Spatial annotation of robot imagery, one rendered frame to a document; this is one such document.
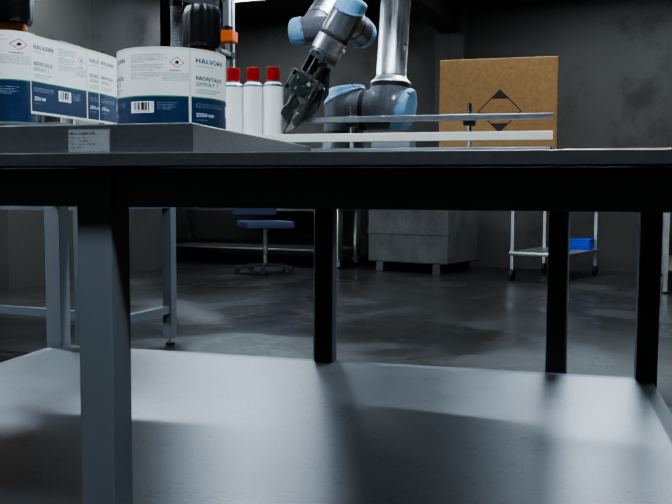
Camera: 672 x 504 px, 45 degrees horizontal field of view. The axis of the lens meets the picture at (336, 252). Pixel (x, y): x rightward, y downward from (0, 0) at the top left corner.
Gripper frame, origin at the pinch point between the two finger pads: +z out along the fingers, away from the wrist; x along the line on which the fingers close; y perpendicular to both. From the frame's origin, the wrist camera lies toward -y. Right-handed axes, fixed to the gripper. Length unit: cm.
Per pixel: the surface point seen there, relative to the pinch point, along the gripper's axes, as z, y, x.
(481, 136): -21.5, 4.5, 43.5
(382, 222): 84, -595, -57
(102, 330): 35, 82, 15
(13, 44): 7, 64, -34
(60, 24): 59, -419, -351
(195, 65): -6, 61, -1
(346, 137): -5.6, 4.5, 15.6
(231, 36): -12.4, -5.4, -27.0
